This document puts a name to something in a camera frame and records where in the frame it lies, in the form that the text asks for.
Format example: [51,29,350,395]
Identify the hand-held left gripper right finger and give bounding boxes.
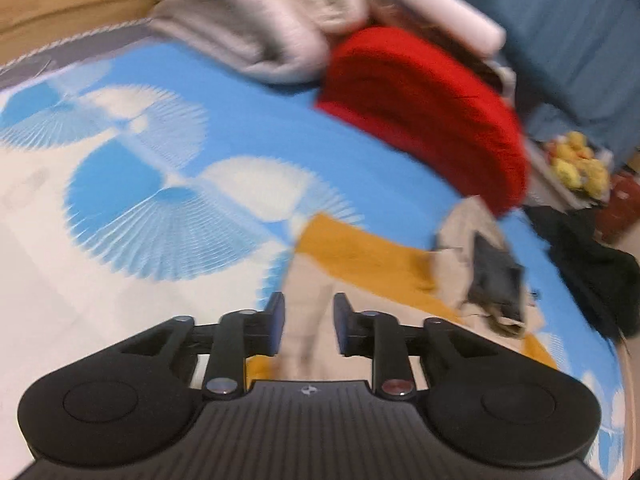
[332,292,502,402]

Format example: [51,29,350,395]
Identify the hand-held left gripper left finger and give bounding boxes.
[118,292,287,401]

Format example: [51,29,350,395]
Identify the beige and yellow jacket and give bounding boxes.
[247,195,559,386]

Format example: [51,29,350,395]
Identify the blue and white printed bedsheet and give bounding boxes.
[0,42,628,478]

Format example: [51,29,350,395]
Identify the red folded blanket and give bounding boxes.
[315,25,532,218]

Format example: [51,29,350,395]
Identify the black cloth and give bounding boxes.
[522,205,640,347]

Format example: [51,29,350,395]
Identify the yellow plush toys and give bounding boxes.
[544,130,614,199]

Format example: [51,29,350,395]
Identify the red container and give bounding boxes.
[596,172,640,247]

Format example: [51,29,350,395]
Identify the white folded blanket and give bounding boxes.
[149,0,372,86]

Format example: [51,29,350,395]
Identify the grey mattress edge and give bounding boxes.
[0,16,168,92]

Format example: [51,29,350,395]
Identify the blue curtain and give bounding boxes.
[415,0,640,173]

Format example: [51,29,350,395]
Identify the wooden bed frame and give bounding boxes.
[0,0,167,67]

